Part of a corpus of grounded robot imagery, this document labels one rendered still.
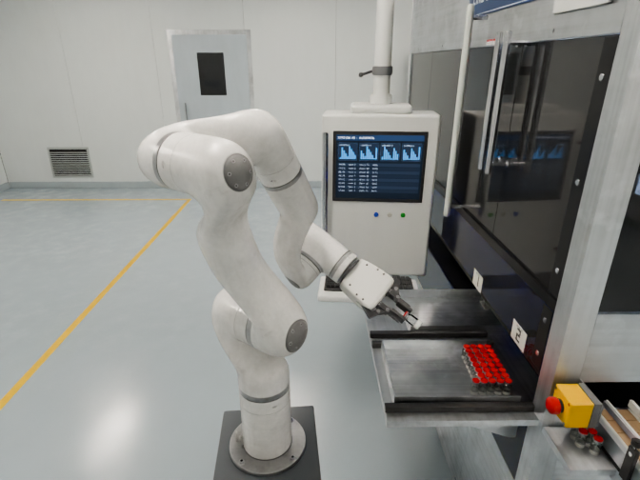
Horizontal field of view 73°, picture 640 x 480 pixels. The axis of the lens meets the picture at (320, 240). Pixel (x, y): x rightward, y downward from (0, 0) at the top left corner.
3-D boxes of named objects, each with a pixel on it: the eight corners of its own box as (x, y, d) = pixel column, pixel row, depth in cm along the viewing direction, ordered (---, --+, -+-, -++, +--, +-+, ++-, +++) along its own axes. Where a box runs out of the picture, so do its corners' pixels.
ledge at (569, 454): (594, 431, 113) (596, 426, 112) (629, 475, 101) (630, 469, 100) (541, 431, 113) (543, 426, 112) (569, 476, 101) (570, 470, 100)
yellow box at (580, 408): (578, 406, 108) (585, 382, 105) (595, 429, 101) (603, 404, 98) (548, 406, 108) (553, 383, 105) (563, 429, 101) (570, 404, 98)
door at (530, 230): (494, 235, 146) (526, 43, 123) (562, 300, 106) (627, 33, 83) (492, 235, 146) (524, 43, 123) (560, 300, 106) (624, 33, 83)
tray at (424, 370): (485, 349, 142) (486, 339, 141) (518, 407, 118) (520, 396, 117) (381, 349, 142) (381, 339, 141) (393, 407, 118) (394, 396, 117)
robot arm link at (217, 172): (268, 311, 105) (322, 334, 96) (234, 348, 98) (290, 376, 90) (190, 117, 75) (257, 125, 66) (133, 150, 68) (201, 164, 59)
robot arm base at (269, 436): (225, 479, 100) (218, 417, 93) (233, 417, 117) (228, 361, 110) (308, 473, 101) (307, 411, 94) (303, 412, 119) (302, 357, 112)
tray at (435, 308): (481, 296, 174) (482, 289, 173) (508, 333, 150) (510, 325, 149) (396, 296, 174) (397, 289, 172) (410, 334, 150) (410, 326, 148)
